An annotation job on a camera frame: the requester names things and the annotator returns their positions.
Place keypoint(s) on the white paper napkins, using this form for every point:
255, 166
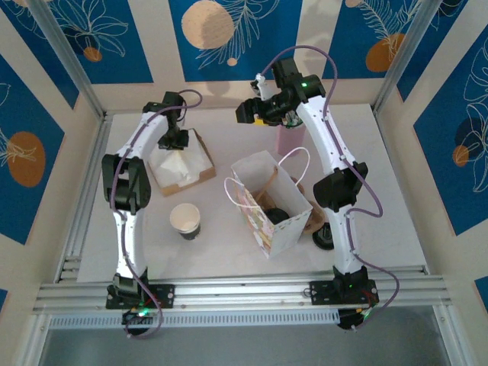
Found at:
179, 167

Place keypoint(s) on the black paper coffee cup stack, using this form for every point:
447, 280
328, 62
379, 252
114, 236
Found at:
185, 219

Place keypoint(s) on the black lidded paper coffee cup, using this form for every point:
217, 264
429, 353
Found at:
276, 216

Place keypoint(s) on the cartoon animal paper gift bag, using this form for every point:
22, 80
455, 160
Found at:
289, 236

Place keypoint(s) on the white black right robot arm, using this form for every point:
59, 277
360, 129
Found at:
320, 129

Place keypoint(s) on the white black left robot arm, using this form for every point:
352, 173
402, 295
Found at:
129, 244

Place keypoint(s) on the pink cylindrical straw holder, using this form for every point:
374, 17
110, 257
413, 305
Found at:
289, 141

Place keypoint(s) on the brown cardboard napkin box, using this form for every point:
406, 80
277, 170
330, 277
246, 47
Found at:
190, 187

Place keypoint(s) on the black plastic cup lid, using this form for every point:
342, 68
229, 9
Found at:
322, 240

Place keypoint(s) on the aluminium side rail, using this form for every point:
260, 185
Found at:
91, 179

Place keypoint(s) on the aluminium frame post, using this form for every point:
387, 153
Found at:
408, 57
68, 57

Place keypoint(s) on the aluminium frame rail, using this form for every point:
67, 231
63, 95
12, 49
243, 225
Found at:
244, 293

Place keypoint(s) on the aluminium frame leg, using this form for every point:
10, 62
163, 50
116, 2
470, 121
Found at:
446, 335
36, 339

